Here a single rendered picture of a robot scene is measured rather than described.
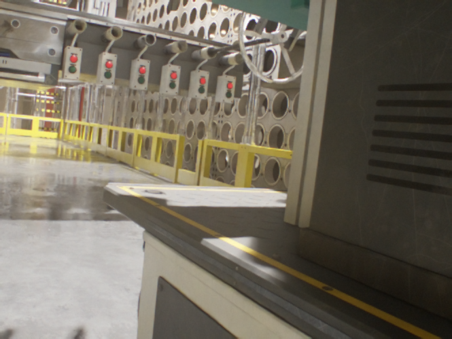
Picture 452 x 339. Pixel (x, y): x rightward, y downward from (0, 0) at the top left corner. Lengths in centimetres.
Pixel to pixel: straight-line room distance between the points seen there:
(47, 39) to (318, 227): 196
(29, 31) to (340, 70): 194
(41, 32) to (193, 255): 189
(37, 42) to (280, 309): 202
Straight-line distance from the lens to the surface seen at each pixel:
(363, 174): 39
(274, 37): 181
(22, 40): 224
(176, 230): 51
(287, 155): 228
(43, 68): 215
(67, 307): 107
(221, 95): 242
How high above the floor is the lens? 43
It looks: 4 degrees down
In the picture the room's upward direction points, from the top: 7 degrees clockwise
